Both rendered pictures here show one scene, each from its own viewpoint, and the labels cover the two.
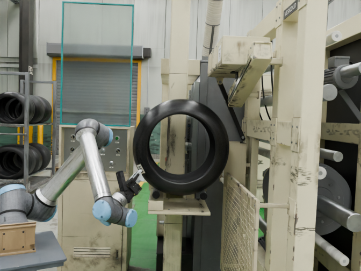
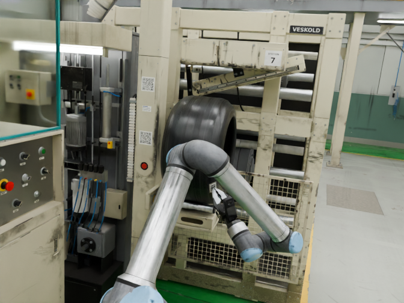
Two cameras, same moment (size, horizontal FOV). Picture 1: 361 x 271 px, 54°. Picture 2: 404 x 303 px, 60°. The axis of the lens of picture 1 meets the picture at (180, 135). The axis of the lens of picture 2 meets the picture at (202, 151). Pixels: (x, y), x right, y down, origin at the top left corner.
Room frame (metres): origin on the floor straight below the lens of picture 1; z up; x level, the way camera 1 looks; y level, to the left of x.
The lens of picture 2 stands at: (1.66, 1.82, 1.59)
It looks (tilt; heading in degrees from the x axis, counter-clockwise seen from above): 12 degrees down; 286
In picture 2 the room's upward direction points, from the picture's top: 5 degrees clockwise
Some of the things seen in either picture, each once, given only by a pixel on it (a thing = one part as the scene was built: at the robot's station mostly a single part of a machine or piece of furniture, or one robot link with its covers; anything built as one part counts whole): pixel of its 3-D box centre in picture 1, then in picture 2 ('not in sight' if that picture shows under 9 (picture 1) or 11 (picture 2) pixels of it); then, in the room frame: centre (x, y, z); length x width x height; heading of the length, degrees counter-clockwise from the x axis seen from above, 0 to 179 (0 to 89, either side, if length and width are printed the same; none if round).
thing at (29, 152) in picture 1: (23, 136); not in sight; (5.67, 2.50, 0.96); 1.36 x 0.71 x 1.92; 178
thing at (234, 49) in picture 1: (233, 59); (234, 55); (2.13, -0.30, 1.71); 0.61 x 0.25 x 0.15; 2
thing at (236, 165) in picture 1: (232, 163); not in sight; (2.48, -0.37, 1.05); 0.20 x 0.15 x 0.30; 2
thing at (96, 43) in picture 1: (96, 64); (12, 15); (2.81, 0.67, 1.74); 0.55 x 0.02 x 0.95; 92
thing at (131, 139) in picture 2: not in sight; (133, 140); (2.59, 0.06, 1.19); 0.05 x 0.04 x 0.48; 92
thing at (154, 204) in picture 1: (156, 199); (181, 215); (2.24, 0.14, 0.83); 0.36 x 0.09 x 0.06; 2
